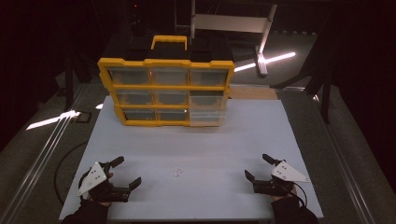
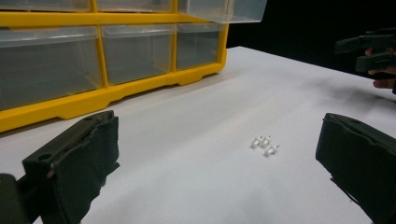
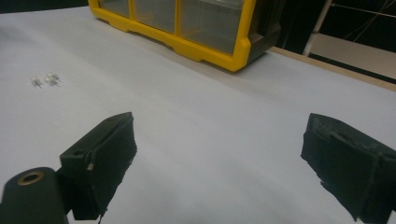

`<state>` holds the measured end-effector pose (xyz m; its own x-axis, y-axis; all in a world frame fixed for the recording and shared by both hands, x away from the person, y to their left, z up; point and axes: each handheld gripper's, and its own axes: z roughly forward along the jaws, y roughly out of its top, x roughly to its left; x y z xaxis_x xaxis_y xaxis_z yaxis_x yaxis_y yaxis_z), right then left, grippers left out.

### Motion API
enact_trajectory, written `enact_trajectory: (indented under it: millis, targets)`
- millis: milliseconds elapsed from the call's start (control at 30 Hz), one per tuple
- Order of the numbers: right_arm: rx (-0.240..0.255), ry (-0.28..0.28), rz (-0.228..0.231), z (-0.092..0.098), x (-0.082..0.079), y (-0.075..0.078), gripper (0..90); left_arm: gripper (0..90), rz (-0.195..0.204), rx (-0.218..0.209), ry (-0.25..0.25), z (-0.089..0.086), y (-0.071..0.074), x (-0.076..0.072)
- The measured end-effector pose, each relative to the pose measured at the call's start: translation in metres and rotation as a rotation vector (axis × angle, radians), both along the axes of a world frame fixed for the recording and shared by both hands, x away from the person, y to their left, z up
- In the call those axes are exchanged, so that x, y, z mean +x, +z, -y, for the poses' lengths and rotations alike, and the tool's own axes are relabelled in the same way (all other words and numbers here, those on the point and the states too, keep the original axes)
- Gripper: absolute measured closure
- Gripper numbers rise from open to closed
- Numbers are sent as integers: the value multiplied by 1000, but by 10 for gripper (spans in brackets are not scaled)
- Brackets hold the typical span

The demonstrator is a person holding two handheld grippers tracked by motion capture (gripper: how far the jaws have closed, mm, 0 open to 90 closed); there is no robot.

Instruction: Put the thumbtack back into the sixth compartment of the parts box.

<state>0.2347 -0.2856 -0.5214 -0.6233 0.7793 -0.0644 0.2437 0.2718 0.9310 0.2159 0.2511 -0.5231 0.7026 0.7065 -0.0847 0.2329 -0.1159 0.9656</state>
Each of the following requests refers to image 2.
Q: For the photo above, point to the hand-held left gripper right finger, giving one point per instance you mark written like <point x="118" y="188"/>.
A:
<point x="361" y="155"/>

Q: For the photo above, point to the yellow drawer organizer cabinet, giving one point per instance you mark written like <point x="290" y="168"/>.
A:
<point x="93" y="99"/>

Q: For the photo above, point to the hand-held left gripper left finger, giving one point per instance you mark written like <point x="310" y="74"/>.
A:
<point x="71" y="161"/>

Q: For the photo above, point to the clear plastic drawer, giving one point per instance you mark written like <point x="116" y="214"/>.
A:
<point x="46" y="4"/>
<point x="134" y="4"/>
<point x="197" y="46"/>
<point x="137" y="53"/>
<point x="224" y="11"/>
<point x="46" y="68"/>

